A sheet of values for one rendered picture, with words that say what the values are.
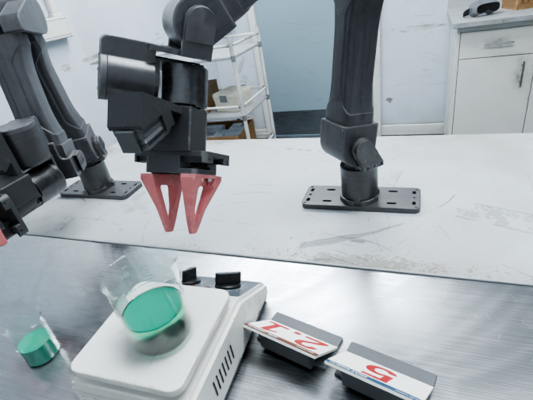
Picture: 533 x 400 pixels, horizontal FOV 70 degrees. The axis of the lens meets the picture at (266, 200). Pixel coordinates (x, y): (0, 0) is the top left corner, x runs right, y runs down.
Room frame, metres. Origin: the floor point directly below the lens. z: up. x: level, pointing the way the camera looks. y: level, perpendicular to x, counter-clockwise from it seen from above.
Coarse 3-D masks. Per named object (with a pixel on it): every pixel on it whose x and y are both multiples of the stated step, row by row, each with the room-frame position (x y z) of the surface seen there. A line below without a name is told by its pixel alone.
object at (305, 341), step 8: (264, 328) 0.30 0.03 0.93; (272, 328) 0.30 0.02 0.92; (280, 328) 0.31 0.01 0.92; (288, 328) 0.31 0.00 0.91; (280, 336) 0.28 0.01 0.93; (288, 336) 0.29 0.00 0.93; (296, 336) 0.29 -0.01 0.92; (304, 336) 0.29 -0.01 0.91; (304, 344) 0.27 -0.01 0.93; (312, 344) 0.27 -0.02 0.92; (320, 344) 0.28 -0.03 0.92; (328, 344) 0.28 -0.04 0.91
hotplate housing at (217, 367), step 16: (256, 288) 0.36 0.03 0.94; (240, 304) 0.31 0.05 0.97; (256, 304) 0.34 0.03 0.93; (224, 320) 0.28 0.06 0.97; (240, 320) 0.30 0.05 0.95; (256, 320) 0.34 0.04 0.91; (224, 336) 0.27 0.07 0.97; (240, 336) 0.29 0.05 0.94; (208, 352) 0.25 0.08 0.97; (224, 352) 0.26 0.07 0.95; (240, 352) 0.28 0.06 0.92; (208, 368) 0.23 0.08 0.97; (224, 368) 0.25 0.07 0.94; (80, 384) 0.24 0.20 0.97; (96, 384) 0.23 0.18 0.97; (192, 384) 0.22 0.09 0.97; (208, 384) 0.22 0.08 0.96; (224, 384) 0.24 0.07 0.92
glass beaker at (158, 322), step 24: (120, 264) 0.28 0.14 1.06; (144, 264) 0.29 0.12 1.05; (168, 264) 0.28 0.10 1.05; (120, 288) 0.27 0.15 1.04; (144, 288) 0.29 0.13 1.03; (168, 288) 0.25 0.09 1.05; (120, 312) 0.24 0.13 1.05; (144, 312) 0.23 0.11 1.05; (168, 312) 0.24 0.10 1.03; (144, 336) 0.23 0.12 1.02; (168, 336) 0.24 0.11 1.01
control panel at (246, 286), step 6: (198, 276) 0.41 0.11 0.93; (204, 282) 0.38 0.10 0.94; (210, 282) 0.38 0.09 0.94; (240, 282) 0.38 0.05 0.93; (246, 282) 0.38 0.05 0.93; (252, 282) 0.38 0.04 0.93; (258, 282) 0.38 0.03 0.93; (216, 288) 0.35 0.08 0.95; (240, 288) 0.35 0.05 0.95; (246, 288) 0.35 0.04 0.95; (234, 294) 0.32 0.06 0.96; (240, 294) 0.32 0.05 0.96
